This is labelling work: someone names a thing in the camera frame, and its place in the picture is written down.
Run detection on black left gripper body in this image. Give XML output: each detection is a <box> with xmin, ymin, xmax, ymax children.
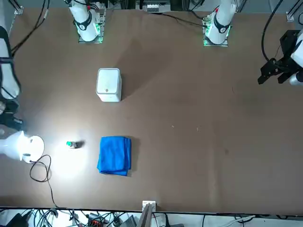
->
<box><xmin>276</xmin><ymin>30</ymin><xmax>302</xmax><ymax>69</ymax></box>

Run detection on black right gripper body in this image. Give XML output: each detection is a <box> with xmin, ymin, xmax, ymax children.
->
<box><xmin>0</xmin><ymin>99</ymin><xmax>23</xmax><ymax>131</ymax></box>

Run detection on green push button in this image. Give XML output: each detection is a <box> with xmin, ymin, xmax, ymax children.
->
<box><xmin>65</xmin><ymin>140</ymin><xmax>82</xmax><ymax>150</ymax></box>

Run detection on white rectangular box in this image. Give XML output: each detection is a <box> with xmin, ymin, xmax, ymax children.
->
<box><xmin>96</xmin><ymin>68</ymin><xmax>123</xmax><ymax>103</ymax></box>

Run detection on black power adapter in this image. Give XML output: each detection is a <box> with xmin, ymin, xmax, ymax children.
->
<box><xmin>4</xmin><ymin>212</ymin><xmax>29</xmax><ymax>227</ymax></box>

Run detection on blue folded cloth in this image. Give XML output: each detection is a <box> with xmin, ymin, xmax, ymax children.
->
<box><xmin>96</xmin><ymin>136</ymin><xmax>132</xmax><ymax>177</ymax></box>

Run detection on white power strip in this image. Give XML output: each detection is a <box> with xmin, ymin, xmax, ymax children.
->
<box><xmin>144</xmin><ymin>2</ymin><xmax>160</xmax><ymax>12</ymax></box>

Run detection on red black connector board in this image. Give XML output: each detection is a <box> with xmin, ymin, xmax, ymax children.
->
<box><xmin>87</xmin><ymin>213</ymin><xmax>106</xmax><ymax>227</ymax></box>

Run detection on grey metal box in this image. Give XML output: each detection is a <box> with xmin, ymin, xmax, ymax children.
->
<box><xmin>122</xmin><ymin>215</ymin><xmax>137</xmax><ymax>227</ymax></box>

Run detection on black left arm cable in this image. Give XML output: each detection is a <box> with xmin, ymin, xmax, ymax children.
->
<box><xmin>261</xmin><ymin>0</ymin><xmax>285</xmax><ymax>62</ymax></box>

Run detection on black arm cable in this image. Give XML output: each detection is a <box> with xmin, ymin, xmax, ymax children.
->
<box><xmin>10</xmin><ymin>0</ymin><xmax>49</xmax><ymax>57</ymax></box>
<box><xmin>261</xmin><ymin>0</ymin><xmax>285</xmax><ymax>62</ymax></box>

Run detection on black lamp power cable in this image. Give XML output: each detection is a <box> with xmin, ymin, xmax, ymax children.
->
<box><xmin>29</xmin><ymin>155</ymin><xmax>69</xmax><ymax>210</ymax></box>

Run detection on dark cable across table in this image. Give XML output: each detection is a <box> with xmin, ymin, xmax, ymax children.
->
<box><xmin>151</xmin><ymin>11</ymin><xmax>206</xmax><ymax>27</ymax></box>

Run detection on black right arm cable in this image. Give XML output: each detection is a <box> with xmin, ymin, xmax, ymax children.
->
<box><xmin>10</xmin><ymin>0</ymin><xmax>49</xmax><ymax>57</ymax></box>

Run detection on aluminium profile post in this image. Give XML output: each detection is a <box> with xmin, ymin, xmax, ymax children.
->
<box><xmin>142</xmin><ymin>200</ymin><xmax>157</xmax><ymax>227</ymax></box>

